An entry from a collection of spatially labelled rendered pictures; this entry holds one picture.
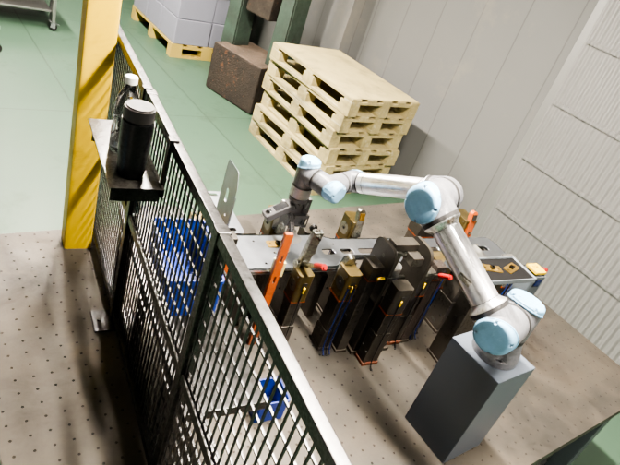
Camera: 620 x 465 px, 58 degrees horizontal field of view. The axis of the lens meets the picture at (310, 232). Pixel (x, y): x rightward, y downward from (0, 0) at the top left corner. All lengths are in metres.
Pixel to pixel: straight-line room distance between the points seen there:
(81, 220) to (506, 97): 3.51
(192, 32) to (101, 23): 5.06
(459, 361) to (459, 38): 3.71
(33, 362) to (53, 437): 0.28
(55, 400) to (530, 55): 4.01
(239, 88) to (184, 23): 1.28
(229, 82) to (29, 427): 4.77
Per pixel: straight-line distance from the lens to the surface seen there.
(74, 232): 2.33
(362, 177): 1.94
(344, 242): 2.27
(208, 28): 7.07
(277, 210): 1.98
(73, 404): 1.84
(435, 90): 5.27
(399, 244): 2.02
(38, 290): 2.18
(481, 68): 5.01
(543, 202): 4.58
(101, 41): 1.99
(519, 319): 1.71
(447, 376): 1.93
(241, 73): 5.95
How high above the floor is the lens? 2.14
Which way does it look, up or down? 30 degrees down
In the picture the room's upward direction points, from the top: 20 degrees clockwise
